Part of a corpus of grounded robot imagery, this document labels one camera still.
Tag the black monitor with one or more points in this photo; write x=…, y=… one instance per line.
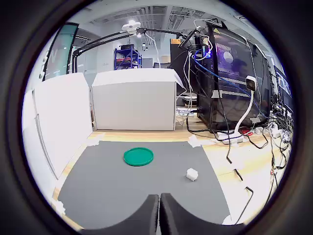
x=178, y=56

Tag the white gooseneck webcam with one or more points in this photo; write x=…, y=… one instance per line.
x=250, y=83

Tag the blue shelf rack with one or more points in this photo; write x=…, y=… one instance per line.
x=127, y=57

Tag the white masking tape piece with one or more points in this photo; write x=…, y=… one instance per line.
x=58, y=207
x=195, y=141
x=94, y=142

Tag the round green lid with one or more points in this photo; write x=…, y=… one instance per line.
x=138, y=157

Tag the black computer tower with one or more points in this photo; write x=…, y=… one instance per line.
x=230, y=73

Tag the white overhead camera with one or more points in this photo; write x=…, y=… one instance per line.
x=130, y=26

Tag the small white plastic terminal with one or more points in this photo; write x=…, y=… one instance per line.
x=192, y=174

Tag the computer screen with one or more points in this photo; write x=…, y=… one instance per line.
x=283, y=83

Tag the white power strip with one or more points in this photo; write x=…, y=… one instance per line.
x=226, y=139

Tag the teal banner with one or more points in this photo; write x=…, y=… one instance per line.
x=61, y=49

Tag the wide white partition box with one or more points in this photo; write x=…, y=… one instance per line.
x=134, y=102

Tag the dark grey mat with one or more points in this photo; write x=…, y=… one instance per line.
x=110, y=186

